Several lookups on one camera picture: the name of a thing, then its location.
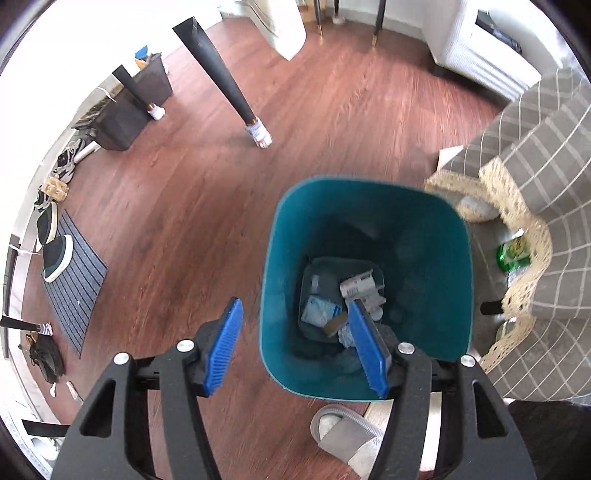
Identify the black bag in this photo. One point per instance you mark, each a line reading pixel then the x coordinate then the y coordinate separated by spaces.
pixel 498 32

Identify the person's dark trousers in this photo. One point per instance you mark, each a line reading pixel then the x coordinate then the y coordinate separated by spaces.
pixel 554 443

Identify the green plastic bottle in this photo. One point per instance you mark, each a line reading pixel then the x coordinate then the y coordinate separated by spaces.
pixel 512 251

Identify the grey armchair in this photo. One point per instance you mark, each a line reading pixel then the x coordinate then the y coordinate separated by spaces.
pixel 485 60

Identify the grey and white sneakers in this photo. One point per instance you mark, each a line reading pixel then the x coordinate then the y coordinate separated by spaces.
pixel 67 159

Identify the clear wrapper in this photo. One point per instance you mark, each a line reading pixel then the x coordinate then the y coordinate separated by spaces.
pixel 345 336

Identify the grey dining chair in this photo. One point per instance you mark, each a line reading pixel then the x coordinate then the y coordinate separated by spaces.
pixel 376 27

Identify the teal trash bin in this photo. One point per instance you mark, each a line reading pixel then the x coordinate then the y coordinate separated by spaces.
pixel 415 221

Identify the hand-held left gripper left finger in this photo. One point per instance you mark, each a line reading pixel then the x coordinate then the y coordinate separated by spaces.
pixel 224 346

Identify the striped door mat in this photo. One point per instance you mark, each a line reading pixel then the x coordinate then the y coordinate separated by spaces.
pixel 76 277

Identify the blue and white tissue packet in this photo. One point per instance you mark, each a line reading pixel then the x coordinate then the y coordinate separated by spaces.
pixel 318 311

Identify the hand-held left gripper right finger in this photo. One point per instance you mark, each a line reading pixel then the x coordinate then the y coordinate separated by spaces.
pixel 369 350

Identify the dark sneaker with white sole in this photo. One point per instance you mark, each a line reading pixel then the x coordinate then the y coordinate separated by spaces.
pixel 57 258
pixel 46 224

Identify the black storage box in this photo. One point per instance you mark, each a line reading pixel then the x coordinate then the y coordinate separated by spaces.
pixel 129 110

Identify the black table leg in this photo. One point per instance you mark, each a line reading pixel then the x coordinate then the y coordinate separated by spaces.
pixel 131 87
pixel 217 78

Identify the grey slipper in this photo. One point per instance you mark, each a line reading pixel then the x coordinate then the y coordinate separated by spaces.
pixel 341 429

